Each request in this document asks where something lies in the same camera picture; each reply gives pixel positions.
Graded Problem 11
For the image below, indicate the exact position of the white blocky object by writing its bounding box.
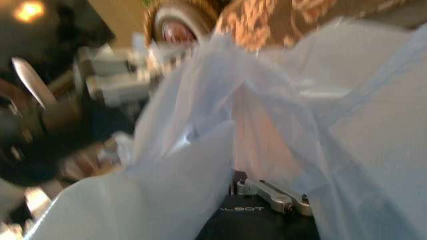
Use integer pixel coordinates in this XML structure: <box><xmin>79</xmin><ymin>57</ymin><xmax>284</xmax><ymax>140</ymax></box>
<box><xmin>75</xmin><ymin>32</ymin><xmax>168</xmax><ymax>106</ymax></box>

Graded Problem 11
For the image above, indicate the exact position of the pale blue plastic garbage bag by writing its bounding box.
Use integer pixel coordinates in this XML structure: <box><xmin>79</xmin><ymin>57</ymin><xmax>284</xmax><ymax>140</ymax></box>
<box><xmin>24</xmin><ymin>16</ymin><xmax>427</xmax><ymax>240</ymax></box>

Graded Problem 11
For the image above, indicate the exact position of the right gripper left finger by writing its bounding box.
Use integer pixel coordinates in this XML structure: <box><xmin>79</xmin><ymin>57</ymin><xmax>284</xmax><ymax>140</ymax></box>
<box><xmin>59</xmin><ymin>136</ymin><xmax>135</xmax><ymax>180</ymax></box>

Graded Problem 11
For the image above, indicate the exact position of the black object with orange glow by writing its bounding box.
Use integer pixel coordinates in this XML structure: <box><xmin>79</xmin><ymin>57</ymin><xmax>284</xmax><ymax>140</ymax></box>
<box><xmin>0</xmin><ymin>0</ymin><xmax>118</xmax><ymax>81</ymax></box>

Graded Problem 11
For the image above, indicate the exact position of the round brown pale-rimmed container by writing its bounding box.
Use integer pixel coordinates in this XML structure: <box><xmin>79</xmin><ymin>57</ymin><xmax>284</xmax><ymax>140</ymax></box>
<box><xmin>143</xmin><ymin>0</ymin><xmax>222</xmax><ymax>60</ymax></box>

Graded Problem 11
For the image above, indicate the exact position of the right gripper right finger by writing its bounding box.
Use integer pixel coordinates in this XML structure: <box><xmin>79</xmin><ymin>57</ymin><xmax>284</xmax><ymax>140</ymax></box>
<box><xmin>235</xmin><ymin>178</ymin><xmax>314</xmax><ymax>217</ymax></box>

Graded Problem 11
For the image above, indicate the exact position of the brown patterned trash bin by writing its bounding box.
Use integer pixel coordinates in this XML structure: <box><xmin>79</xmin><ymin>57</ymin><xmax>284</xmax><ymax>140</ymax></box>
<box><xmin>212</xmin><ymin>0</ymin><xmax>427</xmax><ymax>52</ymax></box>

